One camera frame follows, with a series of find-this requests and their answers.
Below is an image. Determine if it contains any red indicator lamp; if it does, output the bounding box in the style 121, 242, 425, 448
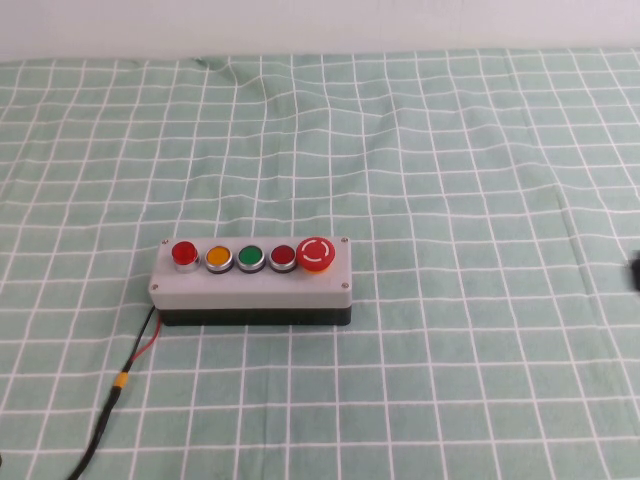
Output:
171, 241, 201, 275

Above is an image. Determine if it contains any red mushroom emergency stop button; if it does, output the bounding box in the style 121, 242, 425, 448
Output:
296, 236, 335, 276

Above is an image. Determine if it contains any red flat push button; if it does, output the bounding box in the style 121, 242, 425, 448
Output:
268, 244, 298, 274

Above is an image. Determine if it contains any black cable with yellow connector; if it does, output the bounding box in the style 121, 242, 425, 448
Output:
63, 304, 157, 480

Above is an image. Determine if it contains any green round push button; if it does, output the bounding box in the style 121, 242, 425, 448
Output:
236, 244, 266, 274

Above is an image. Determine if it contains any green white checked tablecloth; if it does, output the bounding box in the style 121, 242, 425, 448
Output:
0, 47, 640, 480

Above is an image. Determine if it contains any grey black button control box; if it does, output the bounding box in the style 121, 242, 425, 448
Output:
148, 235, 355, 328

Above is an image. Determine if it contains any thin red wire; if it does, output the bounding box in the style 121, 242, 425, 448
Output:
130, 317, 163, 363

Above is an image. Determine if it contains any yellow round push button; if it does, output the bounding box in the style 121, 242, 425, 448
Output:
204, 245, 234, 275

